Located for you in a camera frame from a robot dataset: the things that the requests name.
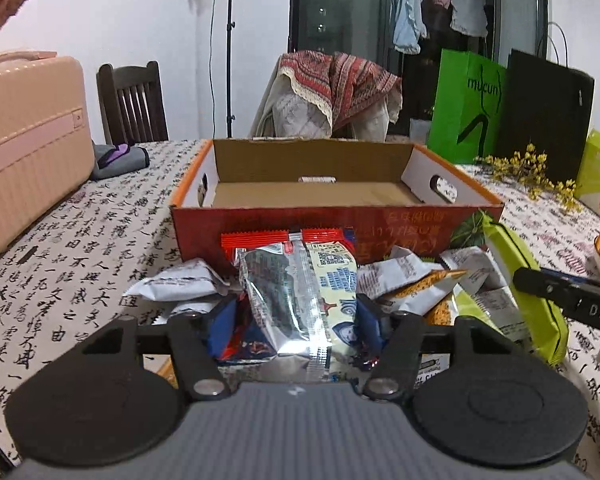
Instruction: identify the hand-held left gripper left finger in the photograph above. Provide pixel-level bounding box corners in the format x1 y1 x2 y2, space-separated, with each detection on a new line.
75 296 240 402

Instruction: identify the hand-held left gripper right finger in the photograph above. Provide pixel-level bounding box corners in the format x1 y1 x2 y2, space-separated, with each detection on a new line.
355 292 528 402

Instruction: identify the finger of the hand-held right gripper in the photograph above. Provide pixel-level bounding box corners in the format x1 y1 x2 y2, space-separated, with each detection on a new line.
512 266 600 313

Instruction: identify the lime green snack packet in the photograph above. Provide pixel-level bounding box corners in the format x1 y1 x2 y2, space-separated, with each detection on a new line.
452 211 570 367

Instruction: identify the silver snack packet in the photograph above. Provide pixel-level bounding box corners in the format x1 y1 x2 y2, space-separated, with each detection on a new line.
238 241 361 385

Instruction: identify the pile of snack packets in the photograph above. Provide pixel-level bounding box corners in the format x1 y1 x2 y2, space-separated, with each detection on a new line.
124 245 536 376

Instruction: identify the orange patterned snack packet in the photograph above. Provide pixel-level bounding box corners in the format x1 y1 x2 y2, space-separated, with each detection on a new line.
380 268 469 328

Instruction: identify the red snack packet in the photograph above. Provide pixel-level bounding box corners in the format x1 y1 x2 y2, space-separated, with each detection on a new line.
220 227 357 263

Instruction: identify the orange cardboard box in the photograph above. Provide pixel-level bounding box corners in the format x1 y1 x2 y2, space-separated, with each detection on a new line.
169 137 505 266

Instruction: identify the yellow flower branch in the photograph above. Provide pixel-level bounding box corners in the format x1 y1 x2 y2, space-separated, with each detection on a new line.
472 143 583 213

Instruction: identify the calligraphy print tablecloth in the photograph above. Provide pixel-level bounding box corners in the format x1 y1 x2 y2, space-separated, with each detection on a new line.
0 137 600 480

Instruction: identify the black paper bag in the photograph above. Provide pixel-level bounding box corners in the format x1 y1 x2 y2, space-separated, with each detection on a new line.
495 22 596 186

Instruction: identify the white plastic container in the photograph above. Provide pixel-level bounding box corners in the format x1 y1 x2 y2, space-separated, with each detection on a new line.
410 117 433 143

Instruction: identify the green paper bag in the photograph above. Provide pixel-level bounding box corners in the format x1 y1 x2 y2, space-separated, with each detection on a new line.
426 48 508 165

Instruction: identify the grey purple pouch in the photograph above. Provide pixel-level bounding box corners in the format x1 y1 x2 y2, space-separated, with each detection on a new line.
89 141 151 182

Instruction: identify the beige quilted covered chair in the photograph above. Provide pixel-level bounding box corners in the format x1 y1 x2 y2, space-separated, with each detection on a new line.
250 57 391 143

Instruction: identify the dark wooden chair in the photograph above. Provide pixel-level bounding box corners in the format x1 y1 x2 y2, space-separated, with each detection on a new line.
96 61 170 147

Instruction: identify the red patterned cloth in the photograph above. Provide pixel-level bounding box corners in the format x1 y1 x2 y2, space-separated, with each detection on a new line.
279 50 403 133

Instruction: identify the studio light on stand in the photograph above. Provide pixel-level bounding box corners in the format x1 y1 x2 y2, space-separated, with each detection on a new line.
207 0 241 140

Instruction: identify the pink suitcase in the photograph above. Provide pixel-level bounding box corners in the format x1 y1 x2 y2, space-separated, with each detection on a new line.
0 50 96 258

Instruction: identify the hanging light blue garment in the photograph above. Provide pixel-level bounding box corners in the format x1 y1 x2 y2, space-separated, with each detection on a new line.
392 0 427 55

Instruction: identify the black framed glass door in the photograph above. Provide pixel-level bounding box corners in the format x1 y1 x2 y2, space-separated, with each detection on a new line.
289 0 551 141

